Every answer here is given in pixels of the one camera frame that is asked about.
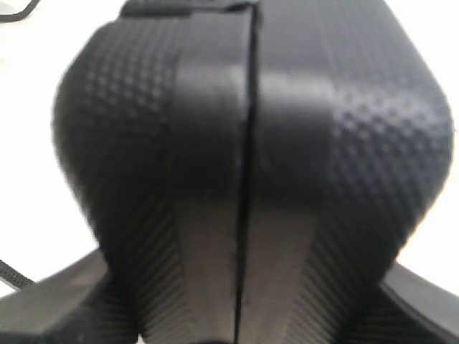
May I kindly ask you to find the black plastic carrying case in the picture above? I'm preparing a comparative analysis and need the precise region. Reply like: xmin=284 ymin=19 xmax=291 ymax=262
xmin=54 ymin=1 xmax=453 ymax=343

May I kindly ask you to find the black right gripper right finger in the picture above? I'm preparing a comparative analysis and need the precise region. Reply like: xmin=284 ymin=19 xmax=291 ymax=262
xmin=358 ymin=264 xmax=458 ymax=343

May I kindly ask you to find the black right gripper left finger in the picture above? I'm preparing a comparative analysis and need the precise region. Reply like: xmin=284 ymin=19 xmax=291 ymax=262
xmin=1 ymin=251 xmax=138 ymax=343

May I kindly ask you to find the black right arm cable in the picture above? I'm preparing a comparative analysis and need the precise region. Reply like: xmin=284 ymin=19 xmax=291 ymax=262
xmin=0 ymin=259 xmax=35 ymax=290

